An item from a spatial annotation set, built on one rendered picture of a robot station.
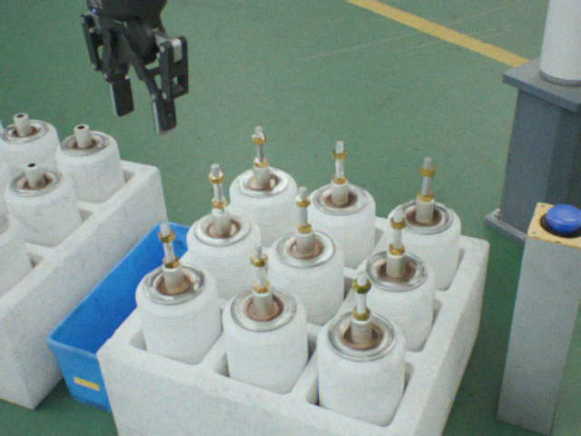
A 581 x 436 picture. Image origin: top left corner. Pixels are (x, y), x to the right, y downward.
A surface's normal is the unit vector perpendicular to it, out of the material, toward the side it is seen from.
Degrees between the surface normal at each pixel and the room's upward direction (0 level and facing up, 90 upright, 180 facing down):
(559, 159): 90
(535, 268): 90
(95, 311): 88
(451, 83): 0
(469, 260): 0
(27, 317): 90
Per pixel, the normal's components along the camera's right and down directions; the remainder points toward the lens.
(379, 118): -0.04, -0.81
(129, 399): -0.41, 0.54
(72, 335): 0.91, 0.18
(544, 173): -0.81, 0.37
